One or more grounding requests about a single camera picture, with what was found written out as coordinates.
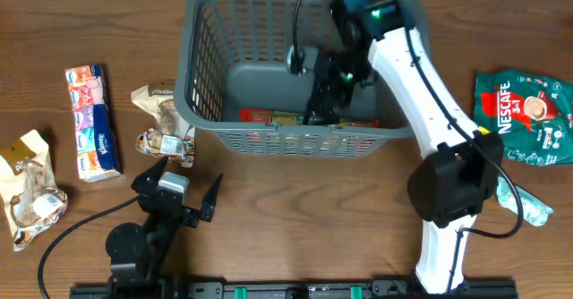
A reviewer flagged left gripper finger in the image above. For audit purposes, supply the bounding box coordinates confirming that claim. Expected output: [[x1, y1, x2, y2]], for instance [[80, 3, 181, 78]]
[[131, 156, 168, 192], [201, 173, 224, 222]]

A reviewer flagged orange red noodle packet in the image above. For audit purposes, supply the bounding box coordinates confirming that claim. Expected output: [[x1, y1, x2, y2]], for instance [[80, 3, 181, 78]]
[[239, 107, 381, 128]]

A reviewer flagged green Nescafe coffee bag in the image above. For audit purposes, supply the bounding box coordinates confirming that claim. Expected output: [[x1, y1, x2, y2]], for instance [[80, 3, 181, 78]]
[[474, 70, 572, 167]]

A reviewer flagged light teal small packet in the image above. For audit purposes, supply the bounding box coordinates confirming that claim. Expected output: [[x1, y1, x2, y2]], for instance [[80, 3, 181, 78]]
[[496, 176, 553, 227]]

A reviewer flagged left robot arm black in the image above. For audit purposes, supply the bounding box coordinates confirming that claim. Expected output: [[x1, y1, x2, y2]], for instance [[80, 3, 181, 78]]
[[106, 157, 223, 282]]

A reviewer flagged beige mushroom snack bag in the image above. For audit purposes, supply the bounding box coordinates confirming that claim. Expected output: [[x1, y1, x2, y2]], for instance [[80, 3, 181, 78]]
[[131, 79, 196, 167]]

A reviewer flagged Kleenex tissue multipack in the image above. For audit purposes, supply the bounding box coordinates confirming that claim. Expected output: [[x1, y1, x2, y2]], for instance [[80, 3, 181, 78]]
[[64, 64, 122, 183]]

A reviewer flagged grey plastic basket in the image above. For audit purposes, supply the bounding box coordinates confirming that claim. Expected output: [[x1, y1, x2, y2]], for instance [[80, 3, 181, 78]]
[[175, 0, 412, 158]]

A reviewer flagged beige snack bag far left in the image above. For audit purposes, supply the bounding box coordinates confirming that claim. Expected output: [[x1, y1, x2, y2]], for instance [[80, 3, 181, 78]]
[[1, 130, 68, 252]]

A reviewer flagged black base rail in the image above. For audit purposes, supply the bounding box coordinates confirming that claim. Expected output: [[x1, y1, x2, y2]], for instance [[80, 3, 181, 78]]
[[69, 277, 520, 299]]

